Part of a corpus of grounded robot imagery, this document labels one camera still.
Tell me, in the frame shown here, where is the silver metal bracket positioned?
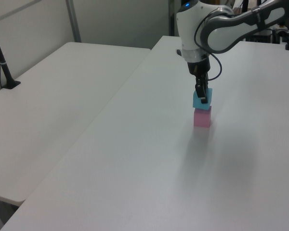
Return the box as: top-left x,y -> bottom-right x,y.
272,26 -> 289,44

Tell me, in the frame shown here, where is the grey metal shelf frame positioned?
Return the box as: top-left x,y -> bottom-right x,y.
169,0 -> 182,37

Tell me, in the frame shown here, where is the black electronics box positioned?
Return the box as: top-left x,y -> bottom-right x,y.
248,30 -> 273,44

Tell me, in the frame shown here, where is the grey metal partition post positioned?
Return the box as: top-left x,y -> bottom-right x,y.
66,0 -> 82,43

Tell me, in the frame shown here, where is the black camera stand pole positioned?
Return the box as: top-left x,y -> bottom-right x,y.
0,19 -> 22,90

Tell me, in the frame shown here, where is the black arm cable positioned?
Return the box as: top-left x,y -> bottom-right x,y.
194,6 -> 223,81

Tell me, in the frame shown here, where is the blue cube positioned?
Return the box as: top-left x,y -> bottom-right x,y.
192,88 -> 213,111

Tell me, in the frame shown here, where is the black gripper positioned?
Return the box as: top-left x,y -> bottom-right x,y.
187,56 -> 211,104

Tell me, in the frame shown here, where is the pink cube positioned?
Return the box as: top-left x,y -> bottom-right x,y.
193,107 -> 212,128

